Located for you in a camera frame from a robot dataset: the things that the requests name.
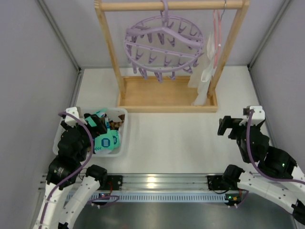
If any aluminium mounting rail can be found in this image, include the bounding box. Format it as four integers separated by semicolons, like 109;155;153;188
40;173;298;203

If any brown striped sock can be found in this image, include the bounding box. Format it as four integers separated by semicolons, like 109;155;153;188
108;114;125;130

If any white hanging cloth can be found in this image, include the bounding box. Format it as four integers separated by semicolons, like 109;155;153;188
187;31;216;106

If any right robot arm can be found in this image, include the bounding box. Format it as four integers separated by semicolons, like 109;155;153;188
217;110;305;224

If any wooden clothes rack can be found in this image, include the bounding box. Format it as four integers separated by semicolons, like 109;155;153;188
94;0;250;113

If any pink clothes hanger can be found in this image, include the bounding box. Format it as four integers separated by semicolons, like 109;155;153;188
213;0;227;69

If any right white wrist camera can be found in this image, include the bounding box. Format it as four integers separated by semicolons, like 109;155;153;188
239;105;265;126

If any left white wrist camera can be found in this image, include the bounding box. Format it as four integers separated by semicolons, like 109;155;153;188
64;106;87;126

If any purple round clip hanger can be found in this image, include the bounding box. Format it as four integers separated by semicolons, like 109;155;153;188
124;0;204;83

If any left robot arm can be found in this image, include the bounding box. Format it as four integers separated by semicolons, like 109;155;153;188
33;112;107;229

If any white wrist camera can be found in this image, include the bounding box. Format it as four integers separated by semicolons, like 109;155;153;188
239;105;265;126
64;106;87;126

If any white plastic basket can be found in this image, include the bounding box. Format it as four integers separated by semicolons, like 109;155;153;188
52;107;129;158

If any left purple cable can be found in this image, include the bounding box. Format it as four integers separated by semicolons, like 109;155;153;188
37;111;120;229

